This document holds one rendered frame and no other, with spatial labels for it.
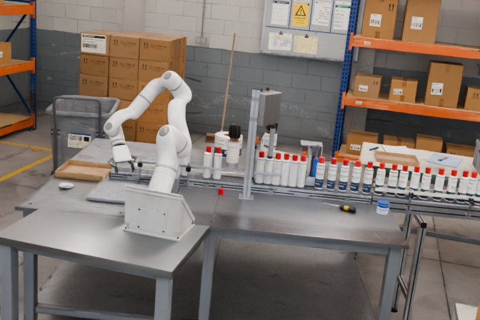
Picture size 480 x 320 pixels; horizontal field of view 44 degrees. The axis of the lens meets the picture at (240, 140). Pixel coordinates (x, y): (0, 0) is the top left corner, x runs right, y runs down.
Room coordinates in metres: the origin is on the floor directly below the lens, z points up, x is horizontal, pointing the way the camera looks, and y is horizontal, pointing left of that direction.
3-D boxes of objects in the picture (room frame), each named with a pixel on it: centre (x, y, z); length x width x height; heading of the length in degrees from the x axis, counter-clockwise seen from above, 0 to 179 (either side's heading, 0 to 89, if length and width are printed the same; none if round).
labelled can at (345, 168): (3.55, -0.67, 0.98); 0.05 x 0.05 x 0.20
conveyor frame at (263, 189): (3.56, -0.03, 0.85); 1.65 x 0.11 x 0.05; 88
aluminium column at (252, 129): (3.42, -0.07, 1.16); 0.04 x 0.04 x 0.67; 88
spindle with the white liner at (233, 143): (3.85, 0.04, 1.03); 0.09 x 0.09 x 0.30
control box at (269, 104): (3.48, -0.13, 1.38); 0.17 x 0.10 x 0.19; 143
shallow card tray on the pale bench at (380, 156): (4.68, -1.28, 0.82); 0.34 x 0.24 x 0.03; 83
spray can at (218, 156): (3.57, 0.13, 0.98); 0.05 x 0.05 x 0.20
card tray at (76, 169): (3.59, 0.97, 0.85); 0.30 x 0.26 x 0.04; 88
